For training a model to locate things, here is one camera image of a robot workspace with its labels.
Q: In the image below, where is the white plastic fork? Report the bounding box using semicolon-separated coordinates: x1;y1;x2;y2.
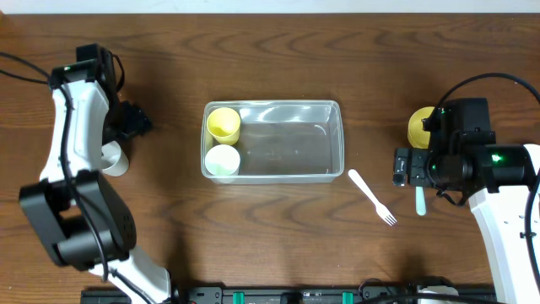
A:
348;169;397;226

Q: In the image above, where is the yellow plastic bowl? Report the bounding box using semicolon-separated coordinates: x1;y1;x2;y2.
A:
408;106;434;149

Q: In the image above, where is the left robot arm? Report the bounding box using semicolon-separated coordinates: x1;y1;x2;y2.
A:
19;44;174;303

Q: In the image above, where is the clear plastic container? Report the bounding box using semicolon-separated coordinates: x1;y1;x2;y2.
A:
200;100;345;184

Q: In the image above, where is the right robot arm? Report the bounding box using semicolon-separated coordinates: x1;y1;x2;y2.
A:
393;98;539;303

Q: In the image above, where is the grey plastic cup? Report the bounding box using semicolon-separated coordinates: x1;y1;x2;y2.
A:
101;141;129;176

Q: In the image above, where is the yellow plastic cup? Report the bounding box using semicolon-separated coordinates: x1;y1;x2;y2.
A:
207;107;241;145

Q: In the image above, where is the pale green plastic spoon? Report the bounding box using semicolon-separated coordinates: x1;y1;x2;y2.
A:
415;187;427;216

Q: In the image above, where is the white plastic cup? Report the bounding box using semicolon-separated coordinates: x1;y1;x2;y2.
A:
204;144;240;176

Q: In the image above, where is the left black cable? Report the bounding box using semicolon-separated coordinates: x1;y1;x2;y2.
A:
0;51;153;304

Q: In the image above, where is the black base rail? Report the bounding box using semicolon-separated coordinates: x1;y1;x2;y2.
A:
80;282;497;304

